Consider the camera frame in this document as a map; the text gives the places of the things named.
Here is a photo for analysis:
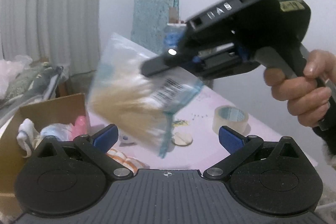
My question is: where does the pink plastic bag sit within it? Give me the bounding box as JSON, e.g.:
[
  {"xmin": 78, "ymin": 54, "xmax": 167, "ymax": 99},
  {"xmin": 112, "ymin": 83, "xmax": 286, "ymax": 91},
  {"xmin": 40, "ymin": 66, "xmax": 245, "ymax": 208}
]
[{"xmin": 70, "ymin": 115, "xmax": 87, "ymax": 140}]

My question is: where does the person's right hand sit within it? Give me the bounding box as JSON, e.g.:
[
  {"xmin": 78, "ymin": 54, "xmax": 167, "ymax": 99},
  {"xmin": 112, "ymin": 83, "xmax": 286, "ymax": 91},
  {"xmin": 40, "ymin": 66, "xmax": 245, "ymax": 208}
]
[{"xmin": 264, "ymin": 50, "xmax": 335, "ymax": 127}]

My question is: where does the white fluffy sock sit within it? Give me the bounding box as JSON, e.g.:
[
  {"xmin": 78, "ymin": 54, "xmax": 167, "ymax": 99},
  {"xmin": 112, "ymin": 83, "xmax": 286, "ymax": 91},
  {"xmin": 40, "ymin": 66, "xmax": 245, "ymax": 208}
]
[{"xmin": 17, "ymin": 118, "xmax": 40, "ymax": 158}]

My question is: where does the clear plastic bag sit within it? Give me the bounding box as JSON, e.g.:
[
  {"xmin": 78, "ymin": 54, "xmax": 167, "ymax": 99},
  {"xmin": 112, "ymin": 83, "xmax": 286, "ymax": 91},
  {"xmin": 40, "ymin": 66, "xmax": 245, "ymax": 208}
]
[{"xmin": 0, "ymin": 55, "xmax": 33, "ymax": 100}]

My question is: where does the grey green folded bedding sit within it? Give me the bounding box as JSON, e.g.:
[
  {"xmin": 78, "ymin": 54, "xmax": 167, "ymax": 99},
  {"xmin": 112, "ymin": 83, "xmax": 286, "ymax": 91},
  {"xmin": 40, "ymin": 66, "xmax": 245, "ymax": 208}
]
[{"xmin": 1, "ymin": 62, "xmax": 63, "ymax": 108}]

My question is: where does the blue face mask pack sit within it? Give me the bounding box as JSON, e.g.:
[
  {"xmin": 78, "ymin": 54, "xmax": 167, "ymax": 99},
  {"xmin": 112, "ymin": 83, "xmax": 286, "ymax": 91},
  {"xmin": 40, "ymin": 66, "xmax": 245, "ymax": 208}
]
[{"xmin": 40, "ymin": 123, "xmax": 73, "ymax": 141}]

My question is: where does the teal patterned hanging cloth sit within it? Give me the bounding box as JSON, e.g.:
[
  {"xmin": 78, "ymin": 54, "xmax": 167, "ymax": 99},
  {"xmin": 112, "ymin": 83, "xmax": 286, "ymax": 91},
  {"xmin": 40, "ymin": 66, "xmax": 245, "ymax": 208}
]
[{"xmin": 130, "ymin": 0, "xmax": 179, "ymax": 54}]

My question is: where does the blue water bottle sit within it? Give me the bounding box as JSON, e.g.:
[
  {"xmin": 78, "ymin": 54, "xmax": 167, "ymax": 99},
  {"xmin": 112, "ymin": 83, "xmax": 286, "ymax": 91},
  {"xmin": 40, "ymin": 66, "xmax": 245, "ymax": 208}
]
[{"xmin": 163, "ymin": 23, "xmax": 186, "ymax": 51}]

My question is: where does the white curtain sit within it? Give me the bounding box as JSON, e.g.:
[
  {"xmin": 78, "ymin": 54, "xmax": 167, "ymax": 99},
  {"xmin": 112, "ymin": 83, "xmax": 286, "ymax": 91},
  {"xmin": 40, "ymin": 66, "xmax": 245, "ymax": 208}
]
[{"xmin": 1, "ymin": 0, "xmax": 100, "ymax": 75}]

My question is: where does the orange striped white towel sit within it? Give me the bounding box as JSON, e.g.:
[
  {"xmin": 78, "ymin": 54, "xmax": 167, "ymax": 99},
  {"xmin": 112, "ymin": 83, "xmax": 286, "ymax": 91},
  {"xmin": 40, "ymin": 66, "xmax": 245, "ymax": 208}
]
[{"xmin": 106, "ymin": 148, "xmax": 149, "ymax": 174}]

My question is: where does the cotton swab bag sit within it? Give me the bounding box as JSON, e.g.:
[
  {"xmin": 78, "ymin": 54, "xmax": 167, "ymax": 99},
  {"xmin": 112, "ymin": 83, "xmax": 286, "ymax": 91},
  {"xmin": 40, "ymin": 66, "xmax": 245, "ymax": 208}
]
[{"xmin": 88, "ymin": 33, "xmax": 203, "ymax": 158}]

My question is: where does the brown cardboard box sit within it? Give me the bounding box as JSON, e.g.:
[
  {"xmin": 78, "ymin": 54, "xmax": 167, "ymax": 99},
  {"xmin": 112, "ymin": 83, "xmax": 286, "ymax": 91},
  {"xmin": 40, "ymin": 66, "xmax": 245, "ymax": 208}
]
[{"xmin": 1, "ymin": 94, "xmax": 89, "ymax": 217}]

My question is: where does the round beige powder puff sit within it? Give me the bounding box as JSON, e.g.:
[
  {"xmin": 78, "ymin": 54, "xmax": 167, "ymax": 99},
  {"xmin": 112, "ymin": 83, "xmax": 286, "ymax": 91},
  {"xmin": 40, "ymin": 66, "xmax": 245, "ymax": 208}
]
[{"xmin": 171, "ymin": 132, "xmax": 193, "ymax": 147}]

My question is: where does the clear packing tape roll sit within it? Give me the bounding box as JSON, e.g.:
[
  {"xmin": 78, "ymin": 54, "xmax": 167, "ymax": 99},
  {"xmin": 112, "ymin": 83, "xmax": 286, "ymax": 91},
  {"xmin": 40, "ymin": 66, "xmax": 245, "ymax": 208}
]
[{"xmin": 213, "ymin": 105, "xmax": 249, "ymax": 135}]

